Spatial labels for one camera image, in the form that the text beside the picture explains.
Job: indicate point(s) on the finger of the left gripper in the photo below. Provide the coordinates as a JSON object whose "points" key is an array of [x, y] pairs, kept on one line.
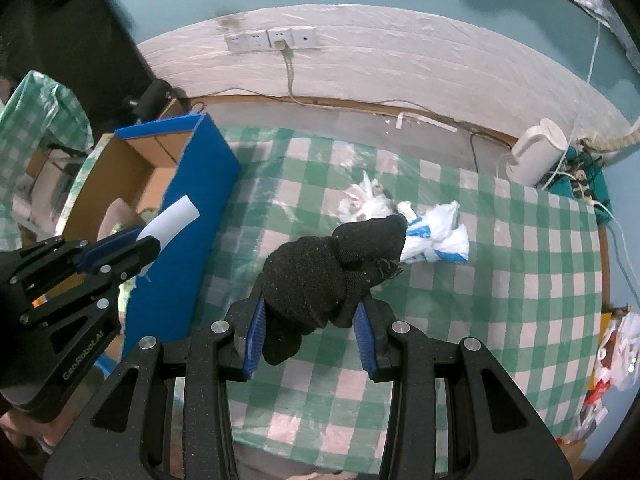
{"points": [[110, 250], [130, 261]]}

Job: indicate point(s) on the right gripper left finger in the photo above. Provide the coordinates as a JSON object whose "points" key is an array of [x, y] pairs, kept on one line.
{"points": [[247, 317]]}

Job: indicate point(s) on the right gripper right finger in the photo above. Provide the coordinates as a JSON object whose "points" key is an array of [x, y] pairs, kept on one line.
{"points": [[371, 322]]}

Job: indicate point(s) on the white foam cylinder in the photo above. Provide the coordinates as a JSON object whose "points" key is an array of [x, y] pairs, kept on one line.
{"points": [[170, 222]]}

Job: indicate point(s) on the white blue plastic bag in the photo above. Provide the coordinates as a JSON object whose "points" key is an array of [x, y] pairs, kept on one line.
{"points": [[436, 235]]}

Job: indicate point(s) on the blue cardboard box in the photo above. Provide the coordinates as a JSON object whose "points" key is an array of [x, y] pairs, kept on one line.
{"points": [[183, 171]]}

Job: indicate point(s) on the green checkered cloth on chair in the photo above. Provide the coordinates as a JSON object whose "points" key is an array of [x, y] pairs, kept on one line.
{"points": [[40, 110]]}

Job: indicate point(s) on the green checkered tablecloth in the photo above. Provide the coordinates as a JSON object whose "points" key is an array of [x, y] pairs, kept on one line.
{"points": [[531, 291]]}

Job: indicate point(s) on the white electric kettle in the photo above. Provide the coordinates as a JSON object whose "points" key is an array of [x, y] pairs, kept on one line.
{"points": [[535, 152]]}

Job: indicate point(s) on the plastic bag with red items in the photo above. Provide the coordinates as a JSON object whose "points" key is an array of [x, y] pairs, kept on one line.
{"points": [[616, 366]]}

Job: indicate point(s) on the wall socket strip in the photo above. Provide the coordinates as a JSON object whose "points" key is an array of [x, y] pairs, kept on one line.
{"points": [[273, 39]]}

